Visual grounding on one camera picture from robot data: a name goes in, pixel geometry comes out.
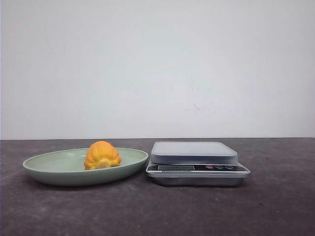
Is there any silver digital kitchen scale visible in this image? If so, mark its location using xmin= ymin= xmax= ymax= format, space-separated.
xmin=146 ymin=141 xmax=251 ymax=186

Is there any yellow corn cob piece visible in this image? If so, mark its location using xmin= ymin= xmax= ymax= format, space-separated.
xmin=84 ymin=141 xmax=121 ymax=170

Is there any light green oval plate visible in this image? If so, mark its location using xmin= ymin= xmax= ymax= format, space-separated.
xmin=22 ymin=147 xmax=149 ymax=186

